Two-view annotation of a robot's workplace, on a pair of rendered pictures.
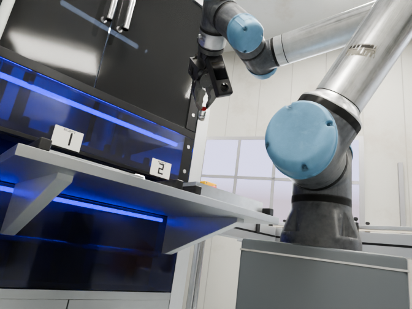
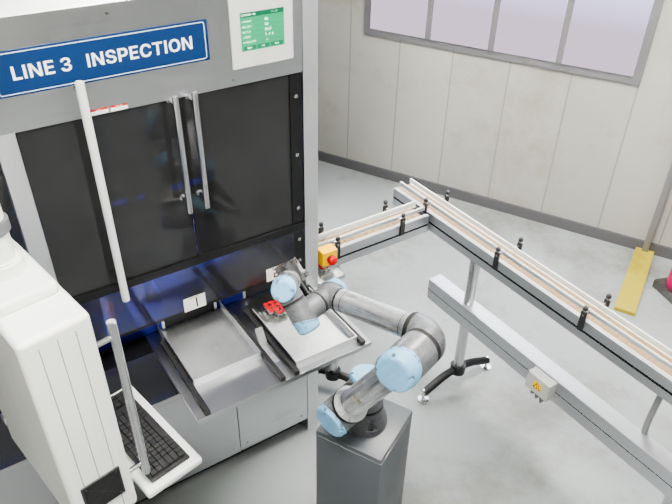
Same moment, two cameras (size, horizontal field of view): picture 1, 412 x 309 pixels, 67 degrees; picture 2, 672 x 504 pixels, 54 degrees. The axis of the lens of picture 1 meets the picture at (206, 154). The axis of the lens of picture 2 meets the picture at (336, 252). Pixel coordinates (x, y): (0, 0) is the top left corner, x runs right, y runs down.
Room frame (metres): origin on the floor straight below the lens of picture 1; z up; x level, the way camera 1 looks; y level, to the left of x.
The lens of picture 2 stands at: (-0.91, -0.31, 2.58)
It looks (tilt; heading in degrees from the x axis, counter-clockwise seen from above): 35 degrees down; 6
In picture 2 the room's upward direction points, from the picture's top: 1 degrees clockwise
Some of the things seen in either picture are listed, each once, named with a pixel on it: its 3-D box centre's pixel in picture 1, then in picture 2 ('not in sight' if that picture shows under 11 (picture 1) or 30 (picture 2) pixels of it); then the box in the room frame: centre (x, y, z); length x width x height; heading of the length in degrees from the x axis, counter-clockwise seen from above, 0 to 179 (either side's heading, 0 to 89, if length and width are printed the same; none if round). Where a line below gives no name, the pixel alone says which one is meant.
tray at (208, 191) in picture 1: (191, 200); (303, 325); (0.96, 0.02, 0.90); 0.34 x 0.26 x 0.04; 40
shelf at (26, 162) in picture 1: (133, 198); (258, 340); (0.89, 0.18, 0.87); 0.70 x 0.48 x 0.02; 130
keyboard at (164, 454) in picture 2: not in sight; (137, 431); (0.46, 0.50, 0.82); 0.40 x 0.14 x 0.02; 51
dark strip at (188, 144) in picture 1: (197, 89); (297, 180); (1.19, 0.08, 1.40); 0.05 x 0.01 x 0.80; 130
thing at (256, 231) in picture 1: (225, 219); (362, 232); (1.59, -0.14, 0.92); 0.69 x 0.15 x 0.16; 130
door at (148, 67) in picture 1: (163, 46); (247, 165); (1.07, 0.23, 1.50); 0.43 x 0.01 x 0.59; 130
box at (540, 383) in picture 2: not in sight; (540, 383); (1.18, -0.96, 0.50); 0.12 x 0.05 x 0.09; 40
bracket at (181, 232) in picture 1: (198, 238); not in sight; (1.04, -0.01, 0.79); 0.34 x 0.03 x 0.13; 40
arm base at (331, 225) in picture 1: (319, 224); (365, 410); (0.63, -0.24, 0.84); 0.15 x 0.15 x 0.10
